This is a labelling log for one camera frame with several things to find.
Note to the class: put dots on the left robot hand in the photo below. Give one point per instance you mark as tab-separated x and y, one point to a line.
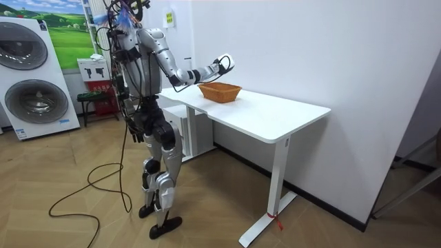
137	132

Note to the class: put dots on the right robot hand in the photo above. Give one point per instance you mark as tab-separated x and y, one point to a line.
227	62

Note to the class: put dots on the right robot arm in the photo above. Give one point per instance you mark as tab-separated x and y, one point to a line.
162	51

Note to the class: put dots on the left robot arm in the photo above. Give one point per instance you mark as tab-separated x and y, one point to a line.
128	103

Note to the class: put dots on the brown wicker basket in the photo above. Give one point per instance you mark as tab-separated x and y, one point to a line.
219	92

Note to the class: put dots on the robot legs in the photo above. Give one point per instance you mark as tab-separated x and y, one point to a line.
170	151

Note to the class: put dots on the white drawer cabinet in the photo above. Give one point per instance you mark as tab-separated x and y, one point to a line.
179	120

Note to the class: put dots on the red box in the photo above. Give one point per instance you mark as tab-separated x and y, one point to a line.
103	103

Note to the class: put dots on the black stool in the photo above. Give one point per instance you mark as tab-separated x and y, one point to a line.
91	100

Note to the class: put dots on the robot body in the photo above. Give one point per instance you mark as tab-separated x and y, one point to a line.
139	72

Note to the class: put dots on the white desk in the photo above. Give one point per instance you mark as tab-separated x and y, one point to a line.
262	115

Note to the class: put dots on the white cardboard box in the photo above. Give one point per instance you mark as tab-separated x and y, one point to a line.
93	70

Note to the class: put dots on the white washing machine tower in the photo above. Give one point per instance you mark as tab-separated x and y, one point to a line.
34	86

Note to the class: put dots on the red ribbon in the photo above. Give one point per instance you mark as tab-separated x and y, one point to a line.
277	222

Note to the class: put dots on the grey metal stand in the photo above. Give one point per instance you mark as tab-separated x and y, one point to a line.
410	187

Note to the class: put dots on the white wall box yellow label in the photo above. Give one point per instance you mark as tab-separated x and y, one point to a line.
169	18

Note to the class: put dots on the green landscape wall poster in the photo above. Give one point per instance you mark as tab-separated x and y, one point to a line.
65	38

